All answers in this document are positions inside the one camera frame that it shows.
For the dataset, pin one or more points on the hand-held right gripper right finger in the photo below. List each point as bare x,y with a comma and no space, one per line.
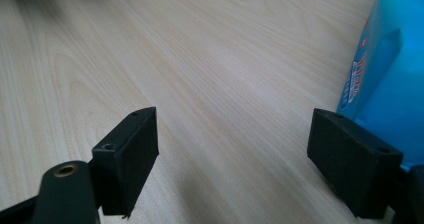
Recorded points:
353,164

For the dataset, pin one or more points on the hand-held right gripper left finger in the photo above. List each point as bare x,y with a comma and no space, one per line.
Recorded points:
126,164

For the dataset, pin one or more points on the blue wet wipes pack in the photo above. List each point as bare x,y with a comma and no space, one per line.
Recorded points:
393,84

